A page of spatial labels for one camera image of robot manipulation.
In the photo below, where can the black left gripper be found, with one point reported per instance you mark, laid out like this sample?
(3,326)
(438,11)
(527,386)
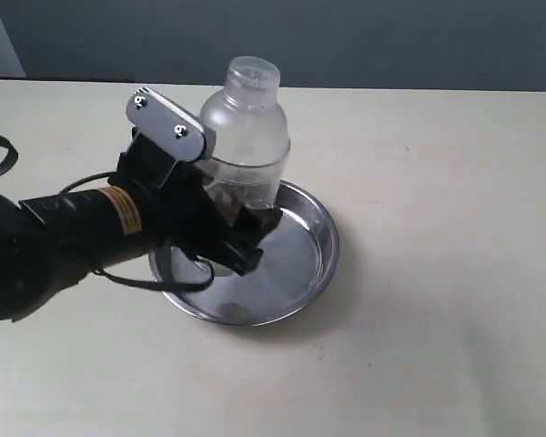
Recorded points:
(174,205)

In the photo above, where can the clear plastic shaker bottle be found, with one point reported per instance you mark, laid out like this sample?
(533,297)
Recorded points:
(252,139)

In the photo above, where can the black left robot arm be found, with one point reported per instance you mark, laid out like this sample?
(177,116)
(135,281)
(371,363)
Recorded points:
(51,243)

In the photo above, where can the round stainless steel tray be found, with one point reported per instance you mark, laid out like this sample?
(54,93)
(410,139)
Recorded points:
(299,261)

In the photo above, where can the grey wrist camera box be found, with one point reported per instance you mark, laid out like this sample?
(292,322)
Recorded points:
(175,130)

